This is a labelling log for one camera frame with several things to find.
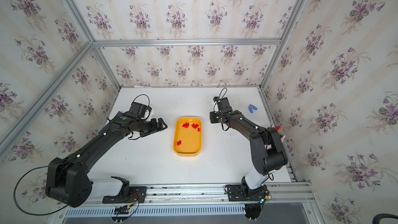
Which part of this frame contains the pink pen cup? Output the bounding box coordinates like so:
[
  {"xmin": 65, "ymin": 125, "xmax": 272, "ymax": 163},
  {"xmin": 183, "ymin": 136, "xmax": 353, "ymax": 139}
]
[{"xmin": 275, "ymin": 125, "xmax": 286, "ymax": 142}]

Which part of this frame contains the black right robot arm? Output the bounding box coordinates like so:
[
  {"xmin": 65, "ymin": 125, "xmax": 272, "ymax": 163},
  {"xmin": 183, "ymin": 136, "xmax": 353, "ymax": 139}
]
[{"xmin": 209, "ymin": 111, "xmax": 288, "ymax": 190}]

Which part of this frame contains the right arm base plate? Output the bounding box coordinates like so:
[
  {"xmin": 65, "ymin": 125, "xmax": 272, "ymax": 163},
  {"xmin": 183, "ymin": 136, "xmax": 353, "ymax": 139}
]
[{"xmin": 224, "ymin": 183, "xmax": 269, "ymax": 203}]

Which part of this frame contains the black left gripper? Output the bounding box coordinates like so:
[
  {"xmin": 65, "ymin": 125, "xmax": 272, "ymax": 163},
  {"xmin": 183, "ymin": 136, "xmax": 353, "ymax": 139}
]
[{"xmin": 135, "ymin": 117, "xmax": 169, "ymax": 138}]

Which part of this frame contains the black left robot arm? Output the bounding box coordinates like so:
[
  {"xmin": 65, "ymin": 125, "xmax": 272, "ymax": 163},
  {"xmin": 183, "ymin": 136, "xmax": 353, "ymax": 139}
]
[{"xmin": 45, "ymin": 112, "xmax": 167, "ymax": 207}]

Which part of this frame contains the blue plastic clip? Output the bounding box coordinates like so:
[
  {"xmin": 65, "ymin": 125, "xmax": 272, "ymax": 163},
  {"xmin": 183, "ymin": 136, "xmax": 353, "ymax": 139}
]
[{"xmin": 248, "ymin": 104, "xmax": 258, "ymax": 113}]

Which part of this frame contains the aluminium mounting rail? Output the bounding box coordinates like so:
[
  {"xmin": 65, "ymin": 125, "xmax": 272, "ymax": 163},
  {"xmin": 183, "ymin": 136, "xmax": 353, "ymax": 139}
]
[{"xmin": 55, "ymin": 181, "xmax": 315, "ymax": 207}]

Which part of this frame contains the yellow plastic storage tray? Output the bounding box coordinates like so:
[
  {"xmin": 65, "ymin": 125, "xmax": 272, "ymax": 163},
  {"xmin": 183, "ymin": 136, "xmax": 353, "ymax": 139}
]
[{"xmin": 173, "ymin": 116, "xmax": 202, "ymax": 157}]

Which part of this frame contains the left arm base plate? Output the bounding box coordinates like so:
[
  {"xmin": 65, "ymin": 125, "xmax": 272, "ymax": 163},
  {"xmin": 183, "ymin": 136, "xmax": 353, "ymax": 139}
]
[{"xmin": 102, "ymin": 186, "xmax": 147, "ymax": 204}]

